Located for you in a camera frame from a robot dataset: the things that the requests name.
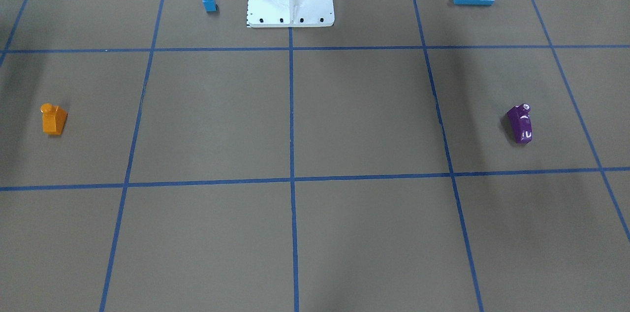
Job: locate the purple trapezoid block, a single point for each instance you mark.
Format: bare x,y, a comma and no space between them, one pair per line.
520,122

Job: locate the orange trapezoid block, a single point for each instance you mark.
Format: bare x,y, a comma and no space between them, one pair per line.
53,119

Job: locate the small blue block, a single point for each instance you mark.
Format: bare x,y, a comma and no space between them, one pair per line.
210,5

